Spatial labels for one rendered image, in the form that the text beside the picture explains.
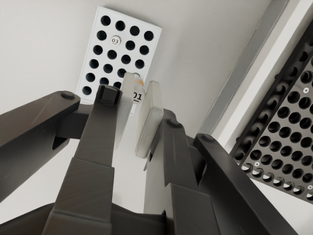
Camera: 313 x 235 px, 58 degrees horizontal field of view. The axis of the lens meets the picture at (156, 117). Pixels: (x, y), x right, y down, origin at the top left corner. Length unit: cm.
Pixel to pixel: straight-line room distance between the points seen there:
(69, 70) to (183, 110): 18
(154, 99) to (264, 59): 16
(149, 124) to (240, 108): 17
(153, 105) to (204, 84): 28
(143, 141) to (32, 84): 32
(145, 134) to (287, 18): 21
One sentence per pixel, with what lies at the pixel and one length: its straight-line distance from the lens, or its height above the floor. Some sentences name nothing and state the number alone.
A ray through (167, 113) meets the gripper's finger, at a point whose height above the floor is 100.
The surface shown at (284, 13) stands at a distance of 32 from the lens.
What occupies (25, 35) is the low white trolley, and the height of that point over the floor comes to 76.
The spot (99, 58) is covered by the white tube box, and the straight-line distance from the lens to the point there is 38.
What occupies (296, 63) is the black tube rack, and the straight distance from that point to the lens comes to 35.
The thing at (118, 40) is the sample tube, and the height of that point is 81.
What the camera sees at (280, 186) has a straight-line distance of 36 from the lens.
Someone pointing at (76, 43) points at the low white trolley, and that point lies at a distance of 42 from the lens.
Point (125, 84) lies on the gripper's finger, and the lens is 18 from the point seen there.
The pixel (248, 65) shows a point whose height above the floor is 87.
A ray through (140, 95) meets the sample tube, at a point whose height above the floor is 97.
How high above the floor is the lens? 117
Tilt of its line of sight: 70 degrees down
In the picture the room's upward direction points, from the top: 173 degrees clockwise
